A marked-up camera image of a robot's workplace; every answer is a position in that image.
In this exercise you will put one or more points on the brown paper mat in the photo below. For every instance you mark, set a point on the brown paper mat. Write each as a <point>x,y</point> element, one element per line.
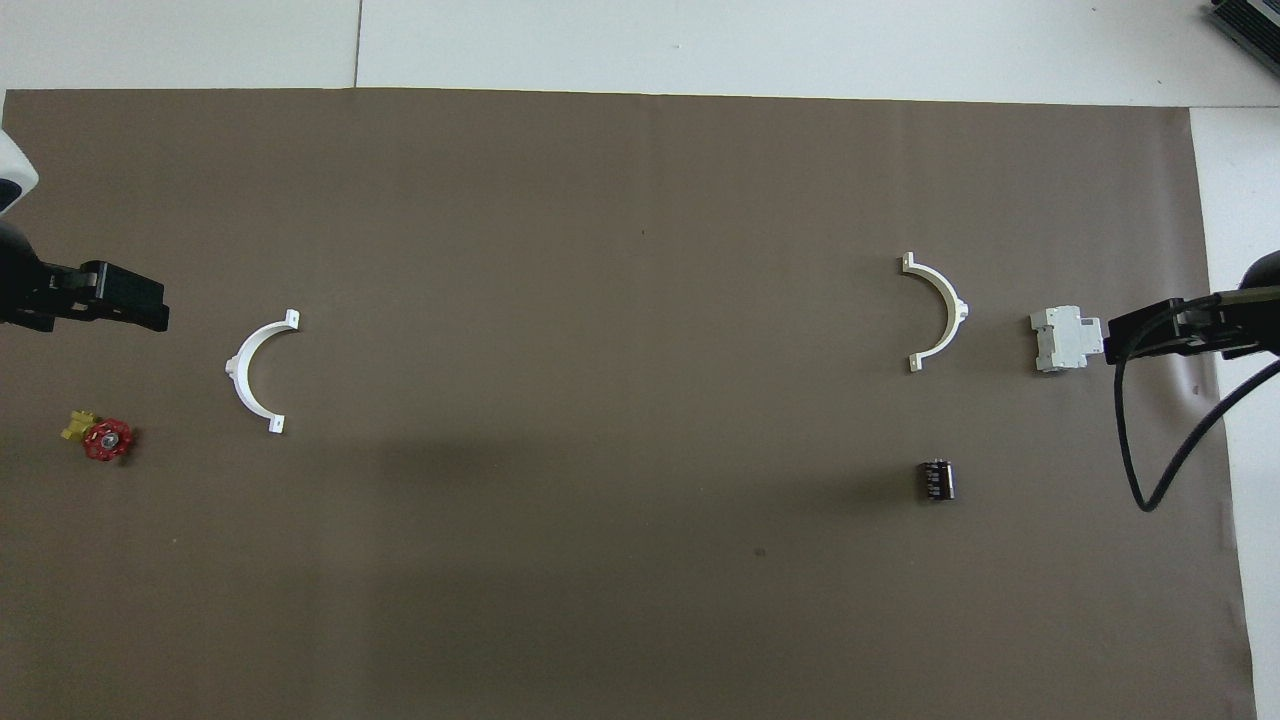
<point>640,200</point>

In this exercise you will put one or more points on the grey ribbed device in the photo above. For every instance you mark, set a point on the grey ribbed device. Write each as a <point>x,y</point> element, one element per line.
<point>1255,20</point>

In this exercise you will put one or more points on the black cylindrical capacitor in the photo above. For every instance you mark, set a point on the black cylindrical capacitor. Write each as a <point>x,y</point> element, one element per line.
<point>937,480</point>

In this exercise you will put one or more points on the white circuit breaker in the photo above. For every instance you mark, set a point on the white circuit breaker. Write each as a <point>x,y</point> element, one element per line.
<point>1065,340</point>

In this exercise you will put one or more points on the red and yellow valve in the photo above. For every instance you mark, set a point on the red and yellow valve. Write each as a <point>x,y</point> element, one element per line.
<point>107,440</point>

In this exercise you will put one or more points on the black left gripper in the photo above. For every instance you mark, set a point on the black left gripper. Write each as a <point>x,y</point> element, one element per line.
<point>125,295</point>

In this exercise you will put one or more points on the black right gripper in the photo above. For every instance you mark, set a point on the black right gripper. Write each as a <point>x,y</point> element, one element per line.
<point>1155,335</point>

